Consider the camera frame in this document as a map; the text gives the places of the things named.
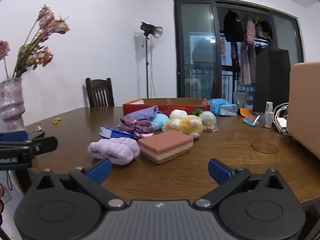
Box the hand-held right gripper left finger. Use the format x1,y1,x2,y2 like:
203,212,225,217
35,158,127,209

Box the pink hanging jacket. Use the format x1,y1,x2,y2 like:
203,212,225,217
245,17,256,44

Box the red cardboard box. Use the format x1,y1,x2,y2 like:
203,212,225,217
122,98,210,117

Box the person's left hand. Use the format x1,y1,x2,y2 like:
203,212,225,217
0,184,4,227

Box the lavender fluffy towel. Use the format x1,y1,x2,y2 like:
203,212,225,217
88,137,140,165

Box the mauve hanging coat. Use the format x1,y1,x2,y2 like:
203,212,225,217
240,41,257,85

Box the blue plastic packet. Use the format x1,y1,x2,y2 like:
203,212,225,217
208,98,237,117

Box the pink textured vase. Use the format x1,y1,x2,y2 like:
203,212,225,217
0,77,27,132

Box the tan hard case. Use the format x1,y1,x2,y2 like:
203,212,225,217
287,61,320,160

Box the black paper bag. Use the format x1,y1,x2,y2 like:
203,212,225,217
252,37,292,113

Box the blue tissue pack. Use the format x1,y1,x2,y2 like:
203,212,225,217
99,126,135,140

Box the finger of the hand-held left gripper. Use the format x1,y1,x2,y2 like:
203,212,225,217
0,137,58,156
0,131,28,142

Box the white charger with cable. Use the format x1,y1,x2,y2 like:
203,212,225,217
274,103,290,134

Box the black hanging hat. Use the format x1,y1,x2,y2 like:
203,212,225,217
259,20,273,39

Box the pink layered sponge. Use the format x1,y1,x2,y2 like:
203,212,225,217
137,130,194,165

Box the light blue snack packet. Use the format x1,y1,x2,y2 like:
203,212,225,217
243,113,267,127

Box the white spray bottle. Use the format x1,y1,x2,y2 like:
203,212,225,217
264,101,274,128

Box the clear glass cup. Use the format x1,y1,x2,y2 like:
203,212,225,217
234,91,248,108

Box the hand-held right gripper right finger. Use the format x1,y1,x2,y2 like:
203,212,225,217
194,158,285,209

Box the studio light on stand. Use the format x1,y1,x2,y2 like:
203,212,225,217
140,21,163,98

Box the hanging clothes rack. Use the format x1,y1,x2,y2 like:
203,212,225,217
173,0,307,105

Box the light blue plush toy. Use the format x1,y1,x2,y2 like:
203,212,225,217
150,113,170,131

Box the black hanging jacket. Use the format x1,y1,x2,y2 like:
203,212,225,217
223,9,245,43

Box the purple satin cloth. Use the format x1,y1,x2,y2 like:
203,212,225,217
117,119,155,139

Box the lavender cloth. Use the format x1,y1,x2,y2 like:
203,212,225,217
124,106,159,122

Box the yellow plush toy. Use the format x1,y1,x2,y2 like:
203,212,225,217
162,115,203,139

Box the dark wooden dining chair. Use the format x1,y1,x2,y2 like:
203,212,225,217
85,77,115,107

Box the white plush toy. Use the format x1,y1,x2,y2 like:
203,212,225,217
169,109,188,120

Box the dried pink flowers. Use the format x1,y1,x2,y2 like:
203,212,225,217
0,4,70,79

